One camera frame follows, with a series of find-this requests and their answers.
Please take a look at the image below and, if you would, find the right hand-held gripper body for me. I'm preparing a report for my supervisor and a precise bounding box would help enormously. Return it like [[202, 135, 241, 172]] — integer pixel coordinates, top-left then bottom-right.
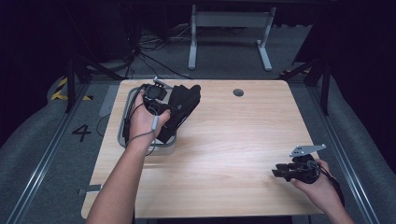
[[289, 143, 327, 185]]

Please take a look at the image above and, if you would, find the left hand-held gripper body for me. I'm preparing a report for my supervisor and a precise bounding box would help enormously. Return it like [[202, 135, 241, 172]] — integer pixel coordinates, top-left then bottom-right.
[[141, 76, 174, 117]]

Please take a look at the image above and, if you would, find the grey plastic bin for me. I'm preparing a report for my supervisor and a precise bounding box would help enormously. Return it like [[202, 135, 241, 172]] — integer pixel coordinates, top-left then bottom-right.
[[117, 86, 177, 156]]

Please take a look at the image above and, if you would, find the person's left hand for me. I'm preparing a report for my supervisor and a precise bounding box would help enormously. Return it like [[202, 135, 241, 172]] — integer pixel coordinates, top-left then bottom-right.
[[128, 91, 172, 148]]

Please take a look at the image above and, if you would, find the person's right hand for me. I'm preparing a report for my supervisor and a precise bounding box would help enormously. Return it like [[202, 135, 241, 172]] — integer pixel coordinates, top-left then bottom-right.
[[290, 158, 344, 216]]

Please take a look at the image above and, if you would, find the grey floor tape strip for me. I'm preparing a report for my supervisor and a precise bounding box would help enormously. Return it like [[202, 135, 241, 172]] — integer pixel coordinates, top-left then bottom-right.
[[98, 84, 120, 118]]

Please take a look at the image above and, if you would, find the light wooden table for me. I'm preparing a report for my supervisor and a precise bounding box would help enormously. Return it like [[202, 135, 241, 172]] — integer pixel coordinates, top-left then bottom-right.
[[80, 79, 325, 220]]

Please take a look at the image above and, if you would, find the black metal stand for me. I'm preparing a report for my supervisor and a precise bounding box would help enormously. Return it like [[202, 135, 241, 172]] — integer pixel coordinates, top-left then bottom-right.
[[64, 55, 125, 114], [279, 57, 332, 117]]

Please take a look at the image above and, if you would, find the yellow black hazard tape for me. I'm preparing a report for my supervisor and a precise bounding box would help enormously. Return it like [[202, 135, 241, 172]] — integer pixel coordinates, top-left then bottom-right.
[[50, 77, 94, 102]]

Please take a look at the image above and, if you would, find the grey wrist cord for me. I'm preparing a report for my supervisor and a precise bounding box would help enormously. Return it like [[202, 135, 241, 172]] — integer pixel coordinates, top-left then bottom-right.
[[125, 115, 161, 157]]

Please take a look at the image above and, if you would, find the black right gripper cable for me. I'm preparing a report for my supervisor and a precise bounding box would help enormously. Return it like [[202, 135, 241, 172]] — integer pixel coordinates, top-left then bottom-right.
[[311, 160, 346, 208]]

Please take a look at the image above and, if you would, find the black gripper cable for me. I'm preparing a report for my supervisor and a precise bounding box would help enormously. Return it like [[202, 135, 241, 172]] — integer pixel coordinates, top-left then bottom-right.
[[122, 83, 157, 147], [311, 160, 346, 208]]

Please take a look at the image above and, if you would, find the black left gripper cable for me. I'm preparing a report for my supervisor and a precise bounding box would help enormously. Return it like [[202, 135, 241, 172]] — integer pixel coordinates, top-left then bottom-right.
[[122, 83, 157, 147]]

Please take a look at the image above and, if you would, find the bundle of floor cables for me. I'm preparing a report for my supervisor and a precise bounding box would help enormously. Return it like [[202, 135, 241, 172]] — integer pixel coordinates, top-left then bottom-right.
[[124, 23, 194, 80]]

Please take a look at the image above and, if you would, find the small metal table bracket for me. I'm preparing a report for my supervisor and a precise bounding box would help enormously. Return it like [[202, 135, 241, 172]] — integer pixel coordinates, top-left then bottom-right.
[[77, 184, 104, 197]]

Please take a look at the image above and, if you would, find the white metal table frame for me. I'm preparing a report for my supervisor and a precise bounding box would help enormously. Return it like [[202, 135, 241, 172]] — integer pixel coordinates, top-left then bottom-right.
[[188, 4, 277, 72]]

